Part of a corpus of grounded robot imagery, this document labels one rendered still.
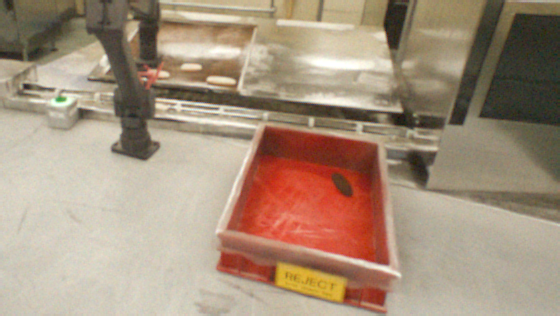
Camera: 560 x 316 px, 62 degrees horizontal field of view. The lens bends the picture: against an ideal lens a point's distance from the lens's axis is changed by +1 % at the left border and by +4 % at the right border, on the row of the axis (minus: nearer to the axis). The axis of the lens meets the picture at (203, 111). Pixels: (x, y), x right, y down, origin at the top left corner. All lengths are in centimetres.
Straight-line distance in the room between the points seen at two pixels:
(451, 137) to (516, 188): 20
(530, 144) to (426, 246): 35
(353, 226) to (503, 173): 40
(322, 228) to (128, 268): 43
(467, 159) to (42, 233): 99
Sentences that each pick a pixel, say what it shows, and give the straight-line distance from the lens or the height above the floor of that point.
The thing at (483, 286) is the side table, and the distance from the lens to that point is 108.
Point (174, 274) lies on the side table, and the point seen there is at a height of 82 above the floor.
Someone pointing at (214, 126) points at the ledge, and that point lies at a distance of 135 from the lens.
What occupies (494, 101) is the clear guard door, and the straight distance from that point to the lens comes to 121.
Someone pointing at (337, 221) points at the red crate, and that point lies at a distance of 110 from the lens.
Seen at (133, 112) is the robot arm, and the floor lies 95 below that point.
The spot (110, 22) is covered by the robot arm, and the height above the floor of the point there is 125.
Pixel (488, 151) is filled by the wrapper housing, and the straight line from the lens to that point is 126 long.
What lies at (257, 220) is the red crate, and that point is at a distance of 106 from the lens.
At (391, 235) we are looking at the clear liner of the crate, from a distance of 94.
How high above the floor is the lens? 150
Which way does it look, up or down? 27 degrees down
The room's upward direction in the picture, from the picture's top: 2 degrees clockwise
